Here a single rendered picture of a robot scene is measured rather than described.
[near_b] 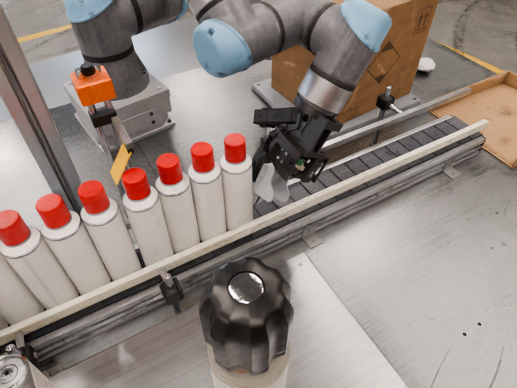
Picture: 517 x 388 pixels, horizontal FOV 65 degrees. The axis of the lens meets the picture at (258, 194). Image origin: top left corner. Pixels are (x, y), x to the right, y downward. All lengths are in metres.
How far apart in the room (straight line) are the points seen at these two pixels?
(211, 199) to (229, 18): 0.26
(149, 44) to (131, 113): 0.52
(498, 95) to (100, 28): 1.05
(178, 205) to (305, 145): 0.21
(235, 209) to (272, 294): 0.36
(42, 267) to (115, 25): 0.55
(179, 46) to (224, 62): 0.91
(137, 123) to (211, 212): 0.43
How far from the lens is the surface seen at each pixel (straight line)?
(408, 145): 0.98
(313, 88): 0.61
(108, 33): 0.97
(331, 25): 0.61
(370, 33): 0.60
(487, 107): 1.28
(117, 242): 0.63
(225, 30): 0.55
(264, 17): 0.59
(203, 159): 0.59
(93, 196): 0.57
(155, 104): 1.02
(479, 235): 0.91
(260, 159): 0.66
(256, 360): 0.36
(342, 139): 0.82
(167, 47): 1.45
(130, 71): 1.01
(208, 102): 1.15
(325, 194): 0.77
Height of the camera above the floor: 1.47
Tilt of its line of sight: 47 degrees down
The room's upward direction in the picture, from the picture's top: straight up
